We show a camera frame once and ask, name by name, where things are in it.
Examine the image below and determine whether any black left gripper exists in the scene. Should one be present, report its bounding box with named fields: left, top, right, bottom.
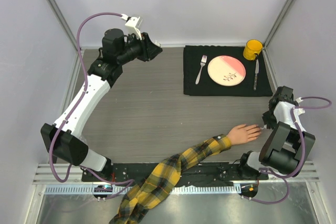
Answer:
left=117, top=30, right=162, bottom=66

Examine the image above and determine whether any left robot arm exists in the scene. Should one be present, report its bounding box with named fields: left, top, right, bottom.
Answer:
left=40, top=28, right=163, bottom=182

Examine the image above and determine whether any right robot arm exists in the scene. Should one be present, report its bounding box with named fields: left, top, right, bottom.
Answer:
left=237, top=86, right=316, bottom=179

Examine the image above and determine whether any mannequin hand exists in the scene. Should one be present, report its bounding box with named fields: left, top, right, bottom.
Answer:
left=227, top=124, right=261, bottom=145

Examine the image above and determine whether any black cloth placemat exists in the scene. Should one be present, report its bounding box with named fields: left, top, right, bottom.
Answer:
left=183, top=46, right=272, bottom=97

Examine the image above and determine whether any silver fork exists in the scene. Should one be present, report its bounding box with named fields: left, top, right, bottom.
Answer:
left=195, top=55, right=207, bottom=85

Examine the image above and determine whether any pink and cream plate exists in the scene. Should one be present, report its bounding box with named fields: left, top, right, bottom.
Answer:
left=207, top=56, right=246, bottom=87

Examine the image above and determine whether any yellow mug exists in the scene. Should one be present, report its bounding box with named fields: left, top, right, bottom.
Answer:
left=243, top=39, right=263, bottom=61

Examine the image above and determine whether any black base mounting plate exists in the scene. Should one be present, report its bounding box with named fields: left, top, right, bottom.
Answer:
left=95, top=162, right=268, bottom=187

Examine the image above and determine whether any yellow plaid shirt sleeve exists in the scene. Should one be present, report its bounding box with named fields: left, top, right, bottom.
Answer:
left=109, top=134, right=232, bottom=223

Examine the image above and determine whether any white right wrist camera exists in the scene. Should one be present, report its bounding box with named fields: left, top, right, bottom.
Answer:
left=296, top=97, right=305, bottom=115

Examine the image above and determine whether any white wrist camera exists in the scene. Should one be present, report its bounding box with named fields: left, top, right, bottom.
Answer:
left=121, top=14, right=143, bottom=40
left=296, top=97, right=305, bottom=115

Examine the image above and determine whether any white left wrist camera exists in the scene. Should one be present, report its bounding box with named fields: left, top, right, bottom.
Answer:
left=121, top=14, right=143, bottom=40

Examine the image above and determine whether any knife with mottled handle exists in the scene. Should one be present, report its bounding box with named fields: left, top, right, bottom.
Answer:
left=253, top=58, right=259, bottom=91

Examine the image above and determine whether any white slotted cable duct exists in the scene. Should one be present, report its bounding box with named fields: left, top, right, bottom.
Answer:
left=44, top=184, right=242, bottom=196

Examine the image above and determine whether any aluminium frame rail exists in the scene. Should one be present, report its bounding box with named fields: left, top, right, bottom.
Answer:
left=33, top=157, right=318, bottom=187

